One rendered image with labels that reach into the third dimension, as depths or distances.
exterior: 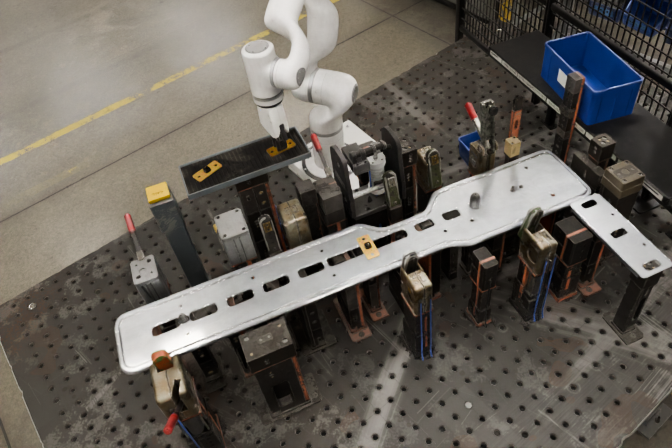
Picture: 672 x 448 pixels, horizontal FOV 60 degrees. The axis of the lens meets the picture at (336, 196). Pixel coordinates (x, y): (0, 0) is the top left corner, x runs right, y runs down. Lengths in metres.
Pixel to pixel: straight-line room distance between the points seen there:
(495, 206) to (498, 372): 0.47
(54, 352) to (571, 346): 1.58
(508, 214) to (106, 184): 2.58
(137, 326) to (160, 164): 2.13
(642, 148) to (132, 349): 1.54
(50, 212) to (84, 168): 0.37
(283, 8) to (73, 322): 1.24
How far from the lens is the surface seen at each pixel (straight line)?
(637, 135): 2.01
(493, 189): 1.80
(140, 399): 1.91
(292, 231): 1.66
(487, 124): 1.79
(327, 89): 1.96
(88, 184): 3.78
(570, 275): 1.87
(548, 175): 1.86
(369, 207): 1.79
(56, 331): 2.17
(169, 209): 1.74
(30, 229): 3.69
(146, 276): 1.67
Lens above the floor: 2.28
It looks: 46 degrees down
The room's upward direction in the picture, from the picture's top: 9 degrees counter-clockwise
